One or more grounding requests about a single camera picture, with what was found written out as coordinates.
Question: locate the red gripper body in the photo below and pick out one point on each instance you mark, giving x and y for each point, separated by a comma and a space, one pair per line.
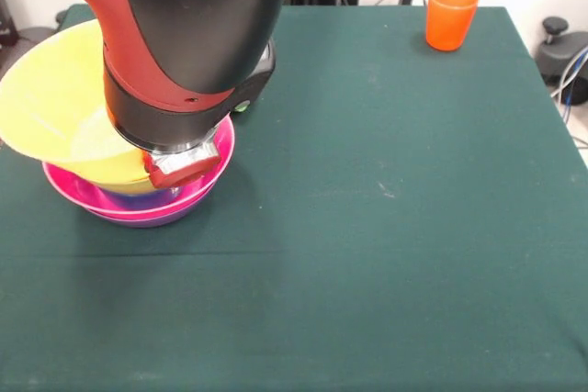
184, 176

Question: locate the large yellow bowl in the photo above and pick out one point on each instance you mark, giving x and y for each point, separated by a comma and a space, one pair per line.
46, 98

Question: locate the dark grey equipment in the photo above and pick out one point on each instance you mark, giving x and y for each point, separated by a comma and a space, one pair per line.
5, 25

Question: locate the orange cup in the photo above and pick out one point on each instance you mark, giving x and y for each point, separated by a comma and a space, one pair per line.
450, 20

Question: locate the blue bowl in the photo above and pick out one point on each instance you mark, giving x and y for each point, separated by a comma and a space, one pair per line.
142, 199

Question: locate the green cup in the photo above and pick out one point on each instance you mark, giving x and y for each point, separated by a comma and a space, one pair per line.
240, 108

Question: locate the purple bowl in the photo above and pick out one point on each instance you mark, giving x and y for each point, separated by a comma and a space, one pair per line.
151, 223

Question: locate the large pink bowl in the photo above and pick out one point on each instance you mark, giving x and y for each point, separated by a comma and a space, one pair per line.
216, 171

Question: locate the dark green tablecloth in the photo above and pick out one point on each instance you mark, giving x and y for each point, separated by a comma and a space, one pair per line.
367, 249

